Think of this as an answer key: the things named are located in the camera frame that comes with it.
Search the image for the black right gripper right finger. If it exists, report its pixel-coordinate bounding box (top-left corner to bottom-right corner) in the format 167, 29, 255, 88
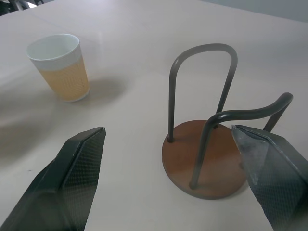
230, 124, 308, 231

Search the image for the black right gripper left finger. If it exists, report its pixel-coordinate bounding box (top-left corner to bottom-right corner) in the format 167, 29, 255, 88
0, 127, 106, 231

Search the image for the yellow and white paper cup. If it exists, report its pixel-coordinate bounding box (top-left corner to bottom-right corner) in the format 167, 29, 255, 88
26, 33, 90, 103

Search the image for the wire rack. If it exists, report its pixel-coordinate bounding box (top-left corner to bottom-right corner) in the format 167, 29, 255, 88
162, 43, 294, 200

